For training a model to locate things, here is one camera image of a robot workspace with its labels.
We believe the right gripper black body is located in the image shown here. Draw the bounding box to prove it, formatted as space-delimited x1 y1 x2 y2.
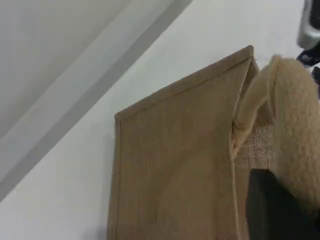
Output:
296 46 320 67

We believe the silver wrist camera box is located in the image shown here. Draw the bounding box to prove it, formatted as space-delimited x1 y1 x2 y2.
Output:
296 0 320 48

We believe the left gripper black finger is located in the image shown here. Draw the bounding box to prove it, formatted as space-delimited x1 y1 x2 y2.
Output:
246 168 320 240

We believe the brown jute tote bag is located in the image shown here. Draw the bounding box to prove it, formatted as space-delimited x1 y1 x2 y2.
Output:
107 44 320 240

